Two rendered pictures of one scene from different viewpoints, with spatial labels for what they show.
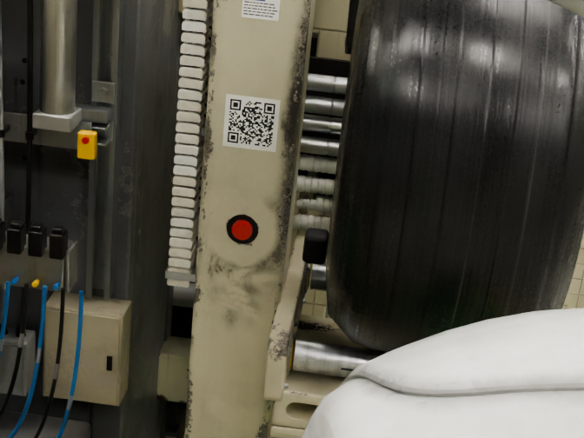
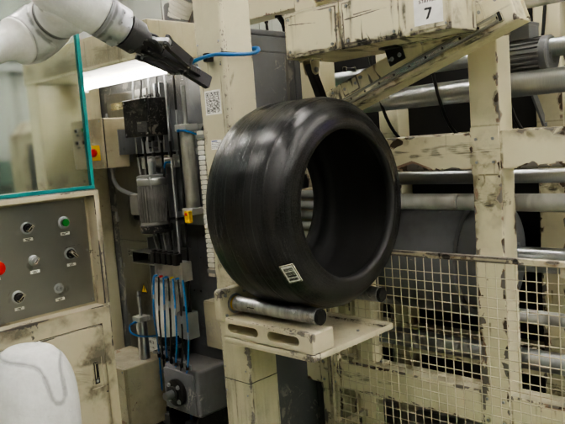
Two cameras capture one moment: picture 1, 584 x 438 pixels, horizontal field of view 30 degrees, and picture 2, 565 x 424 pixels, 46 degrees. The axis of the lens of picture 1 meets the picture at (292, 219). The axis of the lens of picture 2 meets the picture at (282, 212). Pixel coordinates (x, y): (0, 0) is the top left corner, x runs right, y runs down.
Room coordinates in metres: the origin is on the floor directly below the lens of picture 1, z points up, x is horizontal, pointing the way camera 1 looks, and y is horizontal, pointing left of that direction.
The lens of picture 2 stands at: (-0.02, -1.43, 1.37)
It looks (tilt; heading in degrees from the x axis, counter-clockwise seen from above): 6 degrees down; 40
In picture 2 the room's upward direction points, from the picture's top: 4 degrees counter-clockwise
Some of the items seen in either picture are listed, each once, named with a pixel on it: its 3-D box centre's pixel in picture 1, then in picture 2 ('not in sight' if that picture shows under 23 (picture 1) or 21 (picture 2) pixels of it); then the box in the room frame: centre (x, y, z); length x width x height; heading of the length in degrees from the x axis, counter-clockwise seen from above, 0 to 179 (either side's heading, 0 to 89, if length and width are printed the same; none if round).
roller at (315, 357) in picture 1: (408, 369); (275, 309); (1.38, -0.19, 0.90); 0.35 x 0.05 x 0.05; 86
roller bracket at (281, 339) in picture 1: (291, 310); (265, 292); (1.53, -0.01, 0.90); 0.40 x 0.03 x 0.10; 176
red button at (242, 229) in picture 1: (242, 228); not in sight; (1.45, 0.07, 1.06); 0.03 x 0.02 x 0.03; 86
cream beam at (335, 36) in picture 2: not in sight; (382, 23); (1.80, -0.34, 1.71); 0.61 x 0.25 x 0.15; 86
